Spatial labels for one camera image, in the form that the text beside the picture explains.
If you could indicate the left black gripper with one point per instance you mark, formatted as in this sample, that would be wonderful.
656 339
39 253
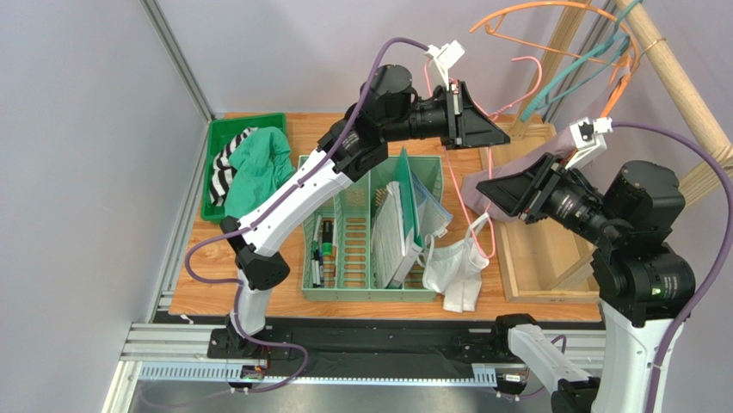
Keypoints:
465 124

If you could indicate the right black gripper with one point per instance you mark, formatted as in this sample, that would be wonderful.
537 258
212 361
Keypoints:
543 191

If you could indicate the teal plastic hanger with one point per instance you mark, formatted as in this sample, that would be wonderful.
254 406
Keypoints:
622 41

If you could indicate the orange clothes hanger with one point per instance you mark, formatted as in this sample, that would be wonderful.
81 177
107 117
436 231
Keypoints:
543 29

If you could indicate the green tank top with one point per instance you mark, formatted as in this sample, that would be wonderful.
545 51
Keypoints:
262 165

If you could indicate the black white striped tank top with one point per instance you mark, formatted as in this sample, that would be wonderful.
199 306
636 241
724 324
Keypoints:
223 171

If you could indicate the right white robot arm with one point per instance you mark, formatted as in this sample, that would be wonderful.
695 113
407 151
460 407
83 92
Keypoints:
643 284

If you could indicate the mauve tank top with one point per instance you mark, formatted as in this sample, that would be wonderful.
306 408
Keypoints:
480 189

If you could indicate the wooden clothes rack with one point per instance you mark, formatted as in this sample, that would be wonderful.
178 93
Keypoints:
545 263

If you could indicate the clear zip pouch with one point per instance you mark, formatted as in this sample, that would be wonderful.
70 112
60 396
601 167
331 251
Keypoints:
433 218

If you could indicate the mint green file organizer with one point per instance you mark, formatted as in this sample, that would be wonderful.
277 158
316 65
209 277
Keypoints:
349 269

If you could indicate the white pen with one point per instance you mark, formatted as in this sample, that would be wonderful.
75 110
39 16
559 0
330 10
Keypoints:
316 255

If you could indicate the black marker green cap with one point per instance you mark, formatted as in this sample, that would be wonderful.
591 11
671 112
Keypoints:
327 237

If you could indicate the green plastic tray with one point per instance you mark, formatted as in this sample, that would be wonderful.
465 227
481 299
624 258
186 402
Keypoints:
220 133

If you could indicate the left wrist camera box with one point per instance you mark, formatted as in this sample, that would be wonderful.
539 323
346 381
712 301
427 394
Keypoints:
440 59

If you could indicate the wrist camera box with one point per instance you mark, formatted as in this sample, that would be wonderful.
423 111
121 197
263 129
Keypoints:
589 139
440 59

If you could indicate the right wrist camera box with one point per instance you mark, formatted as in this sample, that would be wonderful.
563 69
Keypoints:
589 139

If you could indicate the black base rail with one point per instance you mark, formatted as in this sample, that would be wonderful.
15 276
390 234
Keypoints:
328 351

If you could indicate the aluminium frame post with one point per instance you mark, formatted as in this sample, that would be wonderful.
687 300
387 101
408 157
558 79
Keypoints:
166 34

